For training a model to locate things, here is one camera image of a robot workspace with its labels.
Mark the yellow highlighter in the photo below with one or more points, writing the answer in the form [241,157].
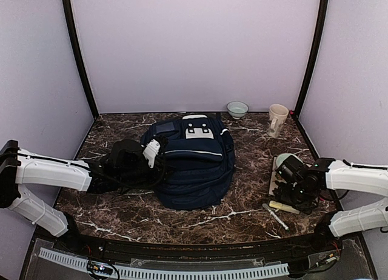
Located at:
[284,207]

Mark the black right frame post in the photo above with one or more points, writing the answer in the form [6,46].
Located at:
[316,41]

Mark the cream ceramic mug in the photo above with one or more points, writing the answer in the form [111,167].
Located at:
[277,117]

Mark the white marker pen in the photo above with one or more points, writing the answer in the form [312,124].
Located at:
[275,216]

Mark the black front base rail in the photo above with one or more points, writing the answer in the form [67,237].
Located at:
[214,240]

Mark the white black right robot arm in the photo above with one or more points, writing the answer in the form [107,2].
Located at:
[363,187]

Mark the grey slotted cable duct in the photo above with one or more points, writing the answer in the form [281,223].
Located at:
[145,269]

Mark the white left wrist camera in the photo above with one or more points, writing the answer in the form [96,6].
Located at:
[154,148]

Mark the celadon bowl at back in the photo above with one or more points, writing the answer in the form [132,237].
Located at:
[237,109]

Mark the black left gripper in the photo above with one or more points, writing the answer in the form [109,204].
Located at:
[160,158]

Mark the black left frame post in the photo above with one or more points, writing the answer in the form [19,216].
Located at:
[76,49]

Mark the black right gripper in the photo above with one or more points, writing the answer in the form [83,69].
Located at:
[283,193]

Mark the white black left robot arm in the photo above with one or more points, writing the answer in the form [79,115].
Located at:
[20,167]

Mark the navy blue student backpack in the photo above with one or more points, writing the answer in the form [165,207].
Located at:
[200,161]

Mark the celadon bowl on plate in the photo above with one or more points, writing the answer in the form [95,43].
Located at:
[282,157]

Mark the square floral plate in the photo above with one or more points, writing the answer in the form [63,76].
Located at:
[273,178]

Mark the black frame post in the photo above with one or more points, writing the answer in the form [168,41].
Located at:
[76,49]
[316,41]

